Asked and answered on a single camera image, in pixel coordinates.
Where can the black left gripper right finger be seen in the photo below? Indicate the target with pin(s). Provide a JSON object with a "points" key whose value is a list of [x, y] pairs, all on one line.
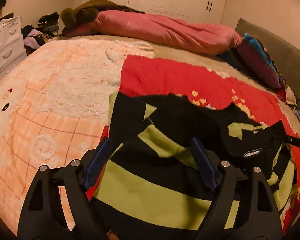
{"points": [[243, 205]]}

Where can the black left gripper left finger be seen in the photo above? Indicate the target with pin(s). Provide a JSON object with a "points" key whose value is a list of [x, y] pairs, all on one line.
{"points": [[42, 215]]}

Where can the black and green striped garment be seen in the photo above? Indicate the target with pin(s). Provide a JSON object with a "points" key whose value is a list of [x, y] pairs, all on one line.
{"points": [[151, 187]]}

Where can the pile of clothes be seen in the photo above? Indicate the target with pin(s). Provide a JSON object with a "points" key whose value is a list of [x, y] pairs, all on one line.
{"points": [[47, 29]]}

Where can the peach white fluffy blanket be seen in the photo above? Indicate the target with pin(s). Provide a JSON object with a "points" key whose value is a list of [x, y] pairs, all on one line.
{"points": [[53, 108]]}

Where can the grey headboard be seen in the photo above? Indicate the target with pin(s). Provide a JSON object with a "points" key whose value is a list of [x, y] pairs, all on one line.
{"points": [[286, 56]]}

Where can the striped colourful pillow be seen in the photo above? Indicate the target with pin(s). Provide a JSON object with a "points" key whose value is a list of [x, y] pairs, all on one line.
{"points": [[255, 56]]}

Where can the red floral blanket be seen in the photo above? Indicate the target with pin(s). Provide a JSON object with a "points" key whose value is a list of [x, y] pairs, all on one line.
{"points": [[141, 76]]}

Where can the white drawer chest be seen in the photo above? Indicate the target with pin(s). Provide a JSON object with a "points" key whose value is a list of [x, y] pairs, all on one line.
{"points": [[12, 50]]}

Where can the pink quilt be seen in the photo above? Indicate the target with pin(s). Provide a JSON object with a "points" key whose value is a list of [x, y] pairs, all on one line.
{"points": [[208, 39]]}

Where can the brown fur-trimmed coat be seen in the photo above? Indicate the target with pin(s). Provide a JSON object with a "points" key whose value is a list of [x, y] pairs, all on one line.
{"points": [[87, 12]]}

